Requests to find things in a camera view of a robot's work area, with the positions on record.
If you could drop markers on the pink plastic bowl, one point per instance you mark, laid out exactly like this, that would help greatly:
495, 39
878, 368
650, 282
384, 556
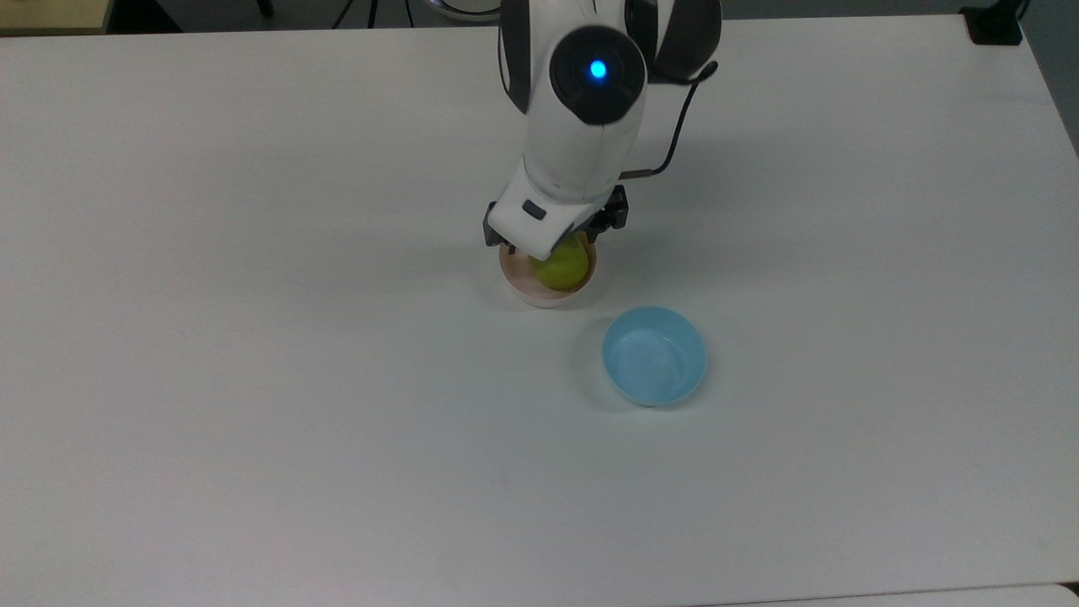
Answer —
548, 295

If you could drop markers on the black tripod legs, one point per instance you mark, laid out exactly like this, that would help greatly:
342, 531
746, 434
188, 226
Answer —
371, 10

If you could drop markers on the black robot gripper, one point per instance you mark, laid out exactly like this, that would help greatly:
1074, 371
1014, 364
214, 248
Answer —
614, 211

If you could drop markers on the wooden board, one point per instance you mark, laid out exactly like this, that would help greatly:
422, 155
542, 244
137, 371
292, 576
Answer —
50, 13

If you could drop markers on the black table corner clamp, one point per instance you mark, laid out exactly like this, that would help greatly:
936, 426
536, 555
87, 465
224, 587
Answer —
995, 21

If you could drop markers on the blue plastic bowl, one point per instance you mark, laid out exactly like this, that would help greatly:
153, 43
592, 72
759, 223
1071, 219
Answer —
655, 356

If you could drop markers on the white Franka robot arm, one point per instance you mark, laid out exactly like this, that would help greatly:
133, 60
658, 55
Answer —
582, 101

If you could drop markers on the green yellow pear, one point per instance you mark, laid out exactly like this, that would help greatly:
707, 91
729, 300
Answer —
563, 266

